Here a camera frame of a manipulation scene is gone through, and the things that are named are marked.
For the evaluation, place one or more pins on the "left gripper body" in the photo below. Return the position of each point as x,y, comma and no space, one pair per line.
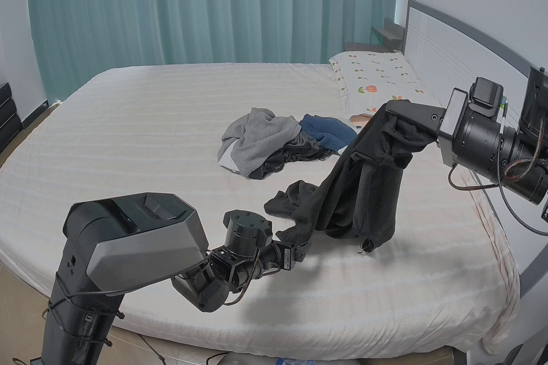
276,255

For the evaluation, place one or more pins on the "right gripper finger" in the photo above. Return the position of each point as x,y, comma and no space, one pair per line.
421,115

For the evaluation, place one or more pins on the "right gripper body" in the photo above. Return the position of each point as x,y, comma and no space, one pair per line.
475,141

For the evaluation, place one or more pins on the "black T-shirt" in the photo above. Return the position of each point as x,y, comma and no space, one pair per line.
364,192

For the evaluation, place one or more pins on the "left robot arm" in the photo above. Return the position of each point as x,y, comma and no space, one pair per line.
128,235

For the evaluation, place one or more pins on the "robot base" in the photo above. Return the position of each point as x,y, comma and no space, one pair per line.
299,362

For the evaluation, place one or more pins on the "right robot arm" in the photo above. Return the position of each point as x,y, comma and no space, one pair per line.
535,106

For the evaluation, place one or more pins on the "pile of clothes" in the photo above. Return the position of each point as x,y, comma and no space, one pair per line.
257,132

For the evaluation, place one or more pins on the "bed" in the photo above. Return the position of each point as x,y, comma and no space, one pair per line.
171,119

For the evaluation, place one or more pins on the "white printed pillow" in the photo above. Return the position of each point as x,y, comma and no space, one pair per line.
376,72

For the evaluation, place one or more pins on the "grey bedside table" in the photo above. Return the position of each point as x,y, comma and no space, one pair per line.
387,36

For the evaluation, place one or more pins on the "black chest of drawers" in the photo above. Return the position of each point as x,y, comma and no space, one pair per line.
8,115

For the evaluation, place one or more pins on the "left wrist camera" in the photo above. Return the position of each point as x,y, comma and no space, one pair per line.
264,233

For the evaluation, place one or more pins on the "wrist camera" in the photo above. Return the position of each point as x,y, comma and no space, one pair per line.
486,96
264,233

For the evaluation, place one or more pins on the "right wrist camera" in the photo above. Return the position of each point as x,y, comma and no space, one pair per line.
486,96

